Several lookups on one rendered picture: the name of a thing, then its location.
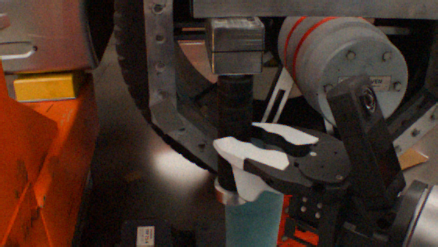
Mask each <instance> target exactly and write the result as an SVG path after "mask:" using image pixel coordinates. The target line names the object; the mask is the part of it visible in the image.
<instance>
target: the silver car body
mask: <svg viewBox="0 0 438 247"><path fill-rule="evenodd" d="M0 57H1V59H2V61H1V62H2V66H3V67H2V69H3V72H4V74H5V76H6V75H23V74H27V73H54V72H57V71H75V70H91V69H92V66H91V64H90V62H89V61H88V56H87V53H86V51H85V46H84V42H83V37H82V33H81V23H80V14H79V2H78V0H0Z"/></svg>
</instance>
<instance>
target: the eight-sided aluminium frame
mask: <svg viewBox="0 0 438 247"><path fill-rule="evenodd" d="M144 9H145V10H144V17H145V41H146V50H147V68H148V77H149V94H150V101H149V107H150V112H151V121H152V122H153V123H154V124H155V125H156V126H158V127H159V128H161V129H162V130H163V133H164V134H168V135H169V136H171V137H172V138H173V139H174V140H175V141H177V142H178V143H179V144H181V145H183V146H184V147H185V148H186V149H188V150H189V151H190V152H191V153H193V154H194V155H195V156H197V157H198V158H199V159H201V160H202V161H203V162H204V163H205V164H206V165H207V166H210V167H211V168H213V169H214V170H216V171H217V172H218V170H217V163H218V160H217V150H216V149H215V148H214V141H215V140H218V137H217V128H216V127H214V126H213V125H212V124H210V123H209V122H207V121H205V120H204V119H203V118H202V117H201V116H200V115H199V114H198V113H197V112H196V111H195V110H193V109H192V108H191V107H190V106H188V105H187V104H186V103H185V102H183V101H182V99H180V98H179V97H178V96H176V84H175V69H174V27H173V0H144ZM433 36H434V38H433V45H432V48H431V53H430V58H429V63H428V64H429V66H428V69H427V72H426V73H427V74H426V77H425V84H424V85H423V87H422V89H420V91H418V93H417V94H416V95H414V96H413V97H411V99H410V100H408V101H407V102H405V104H404V105H403V106H402V107H401V108H399V109H398V110H397V111H396V112H395V113H394V114H393V115H392V116H391V117H390V118H388V120H387V121H386V125H387V127H388V131H389V133H390V136H391V140H392V142H393V145H394V148H395V151H396V154H397V158H398V157H400V156H401V155H402V154H404V153H405V152H406V151H407V150H408V149H409V148H410V147H411V146H413V145H414V144H415V143H416V142H417V141H418V140H419V139H420V138H422V137H423V136H425V134H426V133H427V132H428V131H430V130H431V129H433V127H434V126H436V124H438V20H437V21H436V28H435V33H434V35H433Z"/></svg>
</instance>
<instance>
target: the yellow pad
mask: <svg viewBox="0 0 438 247"><path fill-rule="evenodd" d="M85 78H86V73H85V70H75V71H57V72H54V73H27V74H23V75H19V76H18V77H17V78H16V79H15V81H14V82H13V83H14V88H15V91H16V101H18V102H45V101H60V100H74V99H76V98H77V96H78V93H79V91H80V90H81V87H82V85H83V82H84V79H85Z"/></svg>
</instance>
